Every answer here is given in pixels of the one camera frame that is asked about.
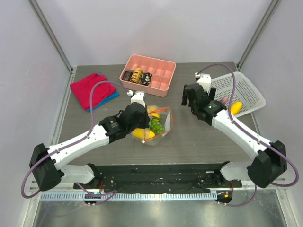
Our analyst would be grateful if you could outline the yellow fake bell pepper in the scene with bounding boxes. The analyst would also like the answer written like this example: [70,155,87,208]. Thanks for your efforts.
[147,105,159,114]

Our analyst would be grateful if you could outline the yellow fake lemon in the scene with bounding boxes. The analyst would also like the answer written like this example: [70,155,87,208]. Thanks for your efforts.
[132,128,145,140]

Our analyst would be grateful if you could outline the green fake grapes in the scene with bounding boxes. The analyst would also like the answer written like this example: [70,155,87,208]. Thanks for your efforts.
[150,122,163,134]

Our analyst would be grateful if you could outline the clear zip top bag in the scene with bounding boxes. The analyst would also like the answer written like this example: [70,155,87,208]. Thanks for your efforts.
[132,105,174,146]

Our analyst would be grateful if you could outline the purple fake eggplant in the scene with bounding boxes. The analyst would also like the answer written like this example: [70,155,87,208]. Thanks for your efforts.
[220,97,228,105]

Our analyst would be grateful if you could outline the yellow fake mango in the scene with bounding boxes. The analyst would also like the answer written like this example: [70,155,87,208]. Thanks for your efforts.
[231,102,242,116]

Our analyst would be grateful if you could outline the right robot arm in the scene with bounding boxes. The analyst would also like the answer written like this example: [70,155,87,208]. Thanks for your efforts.
[181,83,287,188]

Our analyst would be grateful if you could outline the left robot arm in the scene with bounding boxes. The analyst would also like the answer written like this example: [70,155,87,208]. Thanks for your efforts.
[29,103,150,192]

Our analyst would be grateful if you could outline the green fake chili pepper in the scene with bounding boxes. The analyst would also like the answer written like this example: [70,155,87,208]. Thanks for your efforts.
[151,113,162,122]

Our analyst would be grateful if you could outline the black sprinkled fake pastry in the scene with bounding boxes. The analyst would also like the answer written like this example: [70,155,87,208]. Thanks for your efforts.
[141,72,152,86]

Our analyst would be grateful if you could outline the dark chocolate fake donut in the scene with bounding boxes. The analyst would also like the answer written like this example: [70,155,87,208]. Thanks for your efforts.
[123,71,133,81]

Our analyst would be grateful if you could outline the yellow striped fake donut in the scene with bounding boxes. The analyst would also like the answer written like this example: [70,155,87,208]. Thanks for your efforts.
[130,68,143,84]

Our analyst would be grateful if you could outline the blue folded cloth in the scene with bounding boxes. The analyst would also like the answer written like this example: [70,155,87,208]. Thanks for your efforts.
[85,73,119,112]

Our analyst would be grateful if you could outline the pink compartment tray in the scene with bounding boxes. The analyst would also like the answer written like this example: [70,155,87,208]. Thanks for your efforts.
[119,54,176,97]

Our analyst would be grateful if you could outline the white plastic basket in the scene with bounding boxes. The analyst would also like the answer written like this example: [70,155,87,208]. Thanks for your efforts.
[211,72,266,117]

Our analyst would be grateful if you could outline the pink folded cloth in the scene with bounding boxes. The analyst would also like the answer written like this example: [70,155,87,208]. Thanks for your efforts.
[70,72,117,111]

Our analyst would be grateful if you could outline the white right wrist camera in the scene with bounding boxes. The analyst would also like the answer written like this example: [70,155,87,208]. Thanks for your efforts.
[195,72,212,92]

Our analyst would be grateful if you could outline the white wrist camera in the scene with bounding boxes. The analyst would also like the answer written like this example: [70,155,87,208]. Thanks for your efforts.
[195,72,212,92]
[127,90,146,107]

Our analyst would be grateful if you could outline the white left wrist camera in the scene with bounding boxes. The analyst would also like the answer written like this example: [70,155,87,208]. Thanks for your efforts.
[127,90,146,107]

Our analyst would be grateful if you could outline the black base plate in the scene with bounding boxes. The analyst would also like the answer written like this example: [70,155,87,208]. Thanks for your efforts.
[83,163,242,194]

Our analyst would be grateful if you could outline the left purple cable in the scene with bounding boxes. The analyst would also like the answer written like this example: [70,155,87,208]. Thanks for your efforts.
[20,80,133,205]

